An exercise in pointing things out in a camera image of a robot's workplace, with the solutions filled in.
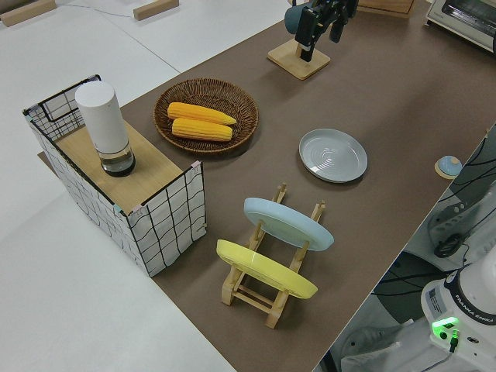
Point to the wooden drawer cabinet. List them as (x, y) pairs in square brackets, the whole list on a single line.
[(387, 5)]

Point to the white cylindrical bottle dark base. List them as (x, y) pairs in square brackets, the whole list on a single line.
[(102, 120)]

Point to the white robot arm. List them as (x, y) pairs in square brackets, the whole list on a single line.
[(465, 302)]

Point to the teal binder clip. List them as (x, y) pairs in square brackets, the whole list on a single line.
[(117, 208)]

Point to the gray ceramic plate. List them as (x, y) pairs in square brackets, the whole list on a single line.
[(332, 155)]

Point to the wooden plate rack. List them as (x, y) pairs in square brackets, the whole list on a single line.
[(248, 298)]

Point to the yellow plate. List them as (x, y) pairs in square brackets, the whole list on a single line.
[(263, 267)]

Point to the light blue plate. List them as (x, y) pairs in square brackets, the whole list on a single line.
[(288, 224)]

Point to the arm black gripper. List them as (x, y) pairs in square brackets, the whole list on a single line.
[(333, 5)]

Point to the cream toaster oven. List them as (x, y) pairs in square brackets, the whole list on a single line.
[(465, 19)]

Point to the brown wicker basket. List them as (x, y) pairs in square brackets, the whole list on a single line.
[(240, 100)]

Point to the light wooden block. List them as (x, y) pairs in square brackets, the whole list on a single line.
[(27, 12), (155, 9)]

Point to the yellow corn cob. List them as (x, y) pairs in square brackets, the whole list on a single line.
[(197, 112), (201, 131)]

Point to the wooden shelf board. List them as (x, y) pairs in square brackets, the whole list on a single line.
[(151, 170)]

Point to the wooden mug rack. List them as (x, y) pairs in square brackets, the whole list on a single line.
[(286, 62)]

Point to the brown table mat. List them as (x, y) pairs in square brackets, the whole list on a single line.
[(387, 116)]

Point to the dark teal mug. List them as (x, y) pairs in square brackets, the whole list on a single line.
[(291, 19)]

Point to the pink binder clip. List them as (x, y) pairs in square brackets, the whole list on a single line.
[(136, 210), (196, 167)]

